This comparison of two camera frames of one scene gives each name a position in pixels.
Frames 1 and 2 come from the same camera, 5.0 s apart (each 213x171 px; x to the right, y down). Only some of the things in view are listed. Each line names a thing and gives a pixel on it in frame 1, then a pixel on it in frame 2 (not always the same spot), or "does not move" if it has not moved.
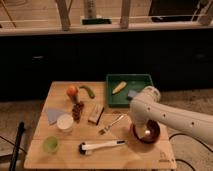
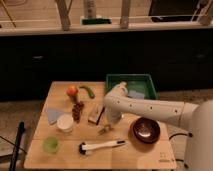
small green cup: x=51 y=145 does not move
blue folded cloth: x=52 y=114 does not move
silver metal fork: x=105 y=130 does not move
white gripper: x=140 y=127 → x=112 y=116
